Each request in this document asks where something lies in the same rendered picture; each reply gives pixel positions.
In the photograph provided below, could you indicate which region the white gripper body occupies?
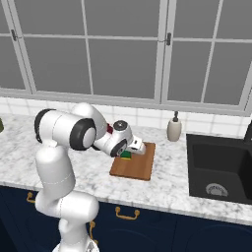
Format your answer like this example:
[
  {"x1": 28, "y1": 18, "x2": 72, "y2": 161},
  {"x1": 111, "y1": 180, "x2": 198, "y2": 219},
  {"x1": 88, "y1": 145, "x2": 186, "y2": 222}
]
[{"x1": 129, "y1": 142, "x2": 148, "y2": 157}]

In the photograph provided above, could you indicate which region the green and yellow sponge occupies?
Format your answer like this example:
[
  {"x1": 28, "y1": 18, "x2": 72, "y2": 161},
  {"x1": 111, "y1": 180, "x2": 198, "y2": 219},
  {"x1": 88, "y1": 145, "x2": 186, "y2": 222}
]
[{"x1": 119, "y1": 150, "x2": 133, "y2": 160}]

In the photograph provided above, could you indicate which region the wooden cutting board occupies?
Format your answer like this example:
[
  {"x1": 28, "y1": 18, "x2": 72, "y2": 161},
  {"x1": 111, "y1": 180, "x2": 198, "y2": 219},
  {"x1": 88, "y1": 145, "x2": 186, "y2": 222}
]
[{"x1": 108, "y1": 141, "x2": 157, "y2": 182}]

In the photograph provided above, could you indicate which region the beige soap dispenser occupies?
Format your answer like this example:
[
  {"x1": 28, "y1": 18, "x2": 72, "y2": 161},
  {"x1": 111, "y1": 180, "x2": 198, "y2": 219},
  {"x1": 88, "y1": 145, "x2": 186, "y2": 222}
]
[{"x1": 165, "y1": 110, "x2": 183, "y2": 143}]

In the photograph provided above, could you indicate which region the black sink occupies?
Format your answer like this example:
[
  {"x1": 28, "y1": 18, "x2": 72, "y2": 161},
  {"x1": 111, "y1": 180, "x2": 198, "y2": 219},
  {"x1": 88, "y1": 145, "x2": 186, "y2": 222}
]
[{"x1": 185, "y1": 132, "x2": 252, "y2": 207}]

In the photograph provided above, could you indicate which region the white framed window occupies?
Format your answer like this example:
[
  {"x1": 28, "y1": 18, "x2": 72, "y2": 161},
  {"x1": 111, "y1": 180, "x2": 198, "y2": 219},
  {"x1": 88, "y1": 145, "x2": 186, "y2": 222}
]
[
  {"x1": 0, "y1": 0, "x2": 33, "y2": 96},
  {"x1": 159, "y1": 0, "x2": 252, "y2": 116},
  {"x1": 7, "y1": 0, "x2": 169, "y2": 105}
]

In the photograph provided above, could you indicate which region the black tap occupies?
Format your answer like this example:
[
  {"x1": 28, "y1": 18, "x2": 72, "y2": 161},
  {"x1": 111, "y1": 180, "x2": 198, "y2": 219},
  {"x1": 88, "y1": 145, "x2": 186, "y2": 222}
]
[{"x1": 243, "y1": 120, "x2": 252, "y2": 144}]

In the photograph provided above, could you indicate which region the gold cupboard handle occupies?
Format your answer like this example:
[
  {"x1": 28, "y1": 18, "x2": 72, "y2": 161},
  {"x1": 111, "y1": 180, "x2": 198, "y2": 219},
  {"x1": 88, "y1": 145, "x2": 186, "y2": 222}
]
[
  {"x1": 89, "y1": 220, "x2": 99, "y2": 246},
  {"x1": 114, "y1": 206, "x2": 142, "y2": 221},
  {"x1": 26, "y1": 191, "x2": 37, "y2": 205}
]

